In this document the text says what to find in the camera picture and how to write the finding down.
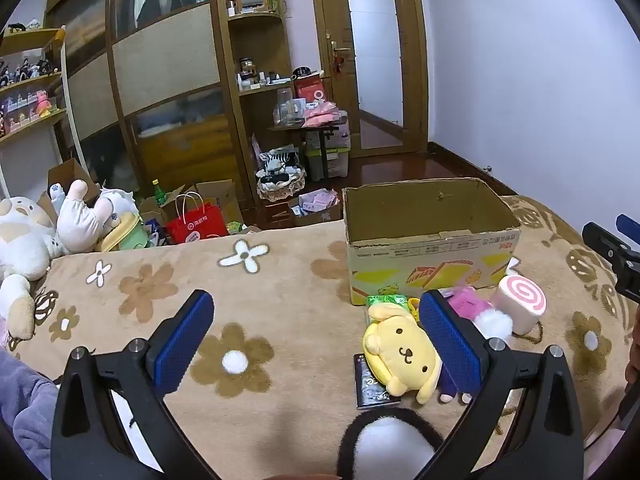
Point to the lace trimmed basket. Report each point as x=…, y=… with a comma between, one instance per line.
x=280, y=190

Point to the green tissue pack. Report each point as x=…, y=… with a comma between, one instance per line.
x=390, y=302

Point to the green and yellow plush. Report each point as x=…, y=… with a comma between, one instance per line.
x=125, y=237

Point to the brown floral blanket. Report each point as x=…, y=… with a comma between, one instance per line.
x=300, y=280

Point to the brown cardboard box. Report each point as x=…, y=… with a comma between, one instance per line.
x=67, y=175

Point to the black white striped cloth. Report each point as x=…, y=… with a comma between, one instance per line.
x=277, y=160

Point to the black and white fluffy plush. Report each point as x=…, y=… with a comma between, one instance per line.
x=390, y=445

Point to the cluster of floor cardboard boxes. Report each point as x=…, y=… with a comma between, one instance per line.
x=220, y=200

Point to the small dark side table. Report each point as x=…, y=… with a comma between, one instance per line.
x=325, y=132

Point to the pink swirl roll plush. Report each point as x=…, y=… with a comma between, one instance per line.
x=520, y=300

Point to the clear jar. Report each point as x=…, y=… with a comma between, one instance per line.
x=285, y=107

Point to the wooden display shelf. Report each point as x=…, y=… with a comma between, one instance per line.
x=30, y=120

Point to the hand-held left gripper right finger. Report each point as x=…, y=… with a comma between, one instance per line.
x=450, y=345

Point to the row of small cosmetic bottles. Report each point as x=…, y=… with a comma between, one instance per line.
x=260, y=80

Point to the black round tin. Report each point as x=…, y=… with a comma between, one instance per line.
x=302, y=72

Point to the large cream cat plush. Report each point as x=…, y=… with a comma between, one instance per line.
x=22, y=240

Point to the green bottle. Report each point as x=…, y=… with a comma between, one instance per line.
x=159, y=192

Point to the wooden door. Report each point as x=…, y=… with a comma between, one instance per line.
x=332, y=110

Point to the purple fleece clothing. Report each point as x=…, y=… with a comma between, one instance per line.
x=25, y=410

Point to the yellow dog plush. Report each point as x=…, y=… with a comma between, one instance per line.
x=400, y=350

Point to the small black packet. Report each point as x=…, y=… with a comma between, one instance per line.
x=367, y=390

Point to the box of pink packets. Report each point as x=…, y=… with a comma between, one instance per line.
x=315, y=207

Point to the wooden wardrobe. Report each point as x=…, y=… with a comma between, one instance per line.
x=165, y=60

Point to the red paper bag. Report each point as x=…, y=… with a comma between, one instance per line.
x=197, y=225

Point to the pink plastic bags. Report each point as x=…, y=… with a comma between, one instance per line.
x=322, y=115

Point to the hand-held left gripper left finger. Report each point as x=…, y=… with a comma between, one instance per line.
x=182, y=342

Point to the pink fluffy plush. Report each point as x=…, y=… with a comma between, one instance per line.
x=467, y=305

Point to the red box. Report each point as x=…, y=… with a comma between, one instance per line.
x=310, y=90

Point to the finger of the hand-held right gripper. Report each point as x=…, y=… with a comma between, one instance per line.
x=612, y=247
x=630, y=227

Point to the row of small figurines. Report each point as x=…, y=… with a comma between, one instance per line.
x=25, y=70

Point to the clear plastic storage bin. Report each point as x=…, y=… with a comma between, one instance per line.
x=337, y=157

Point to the white plush doll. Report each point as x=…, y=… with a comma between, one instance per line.
x=82, y=220

